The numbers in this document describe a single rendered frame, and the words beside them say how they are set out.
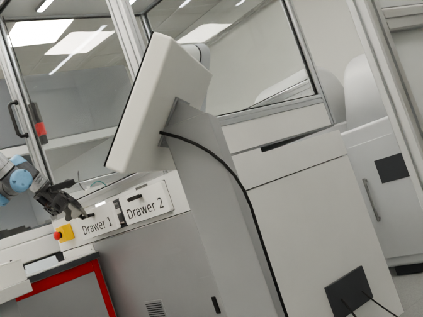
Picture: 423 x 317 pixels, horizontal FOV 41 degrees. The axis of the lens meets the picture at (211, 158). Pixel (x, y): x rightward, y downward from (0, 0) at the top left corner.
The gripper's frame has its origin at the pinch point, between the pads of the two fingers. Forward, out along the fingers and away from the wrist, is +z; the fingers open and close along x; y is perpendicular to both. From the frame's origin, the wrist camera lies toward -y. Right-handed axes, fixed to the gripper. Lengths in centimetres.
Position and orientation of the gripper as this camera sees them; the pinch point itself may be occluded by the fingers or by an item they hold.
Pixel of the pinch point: (84, 214)
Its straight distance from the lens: 232.4
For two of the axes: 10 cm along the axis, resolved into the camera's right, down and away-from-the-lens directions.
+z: 6.7, 6.6, 3.4
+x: 6.2, -2.6, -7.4
